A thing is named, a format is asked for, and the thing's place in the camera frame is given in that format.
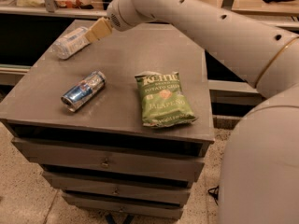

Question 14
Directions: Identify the green kettle chips bag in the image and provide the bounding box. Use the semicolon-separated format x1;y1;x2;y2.
135;72;197;128

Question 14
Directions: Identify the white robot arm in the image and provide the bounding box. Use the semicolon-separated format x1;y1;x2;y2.
107;0;299;224

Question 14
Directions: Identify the grey drawer cabinet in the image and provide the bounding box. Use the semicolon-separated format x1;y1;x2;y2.
1;24;214;219

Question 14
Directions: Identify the clear blue plastic water bottle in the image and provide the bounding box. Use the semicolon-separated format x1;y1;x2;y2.
52;26;90;60

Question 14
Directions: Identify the blue silver redbull can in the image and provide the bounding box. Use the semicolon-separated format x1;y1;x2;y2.
61;71;107;112

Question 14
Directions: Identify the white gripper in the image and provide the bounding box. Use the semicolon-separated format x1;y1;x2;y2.
85;0;147;43

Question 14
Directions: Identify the black power cable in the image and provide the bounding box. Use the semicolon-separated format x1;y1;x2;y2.
207;185;221;205

